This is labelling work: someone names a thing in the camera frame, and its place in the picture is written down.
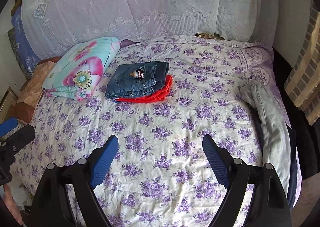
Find blue denim kids pants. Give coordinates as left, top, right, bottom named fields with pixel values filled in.
left=105, top=61, right=169, bottom=99

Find orange brown pillow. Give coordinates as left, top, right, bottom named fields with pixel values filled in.
left=15, top=57, right=61, bottom=124

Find grey garment on bed edge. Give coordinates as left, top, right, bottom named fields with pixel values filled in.
left=240, top=84, right=291, bottom=194

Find teal pink floral folded blanket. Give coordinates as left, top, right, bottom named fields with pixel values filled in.
left=42, top=37, right=120, bottom=101

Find white lace curtain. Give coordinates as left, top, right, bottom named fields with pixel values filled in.
left=22, top=0, right=278, bottom=59

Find beige brick pattern cloth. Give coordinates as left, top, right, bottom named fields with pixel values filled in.
left=284, top=3, right=320, bottom=125

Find red white blue folded garment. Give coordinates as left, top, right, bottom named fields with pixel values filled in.
left=114, top=75, right=173, bottom=103

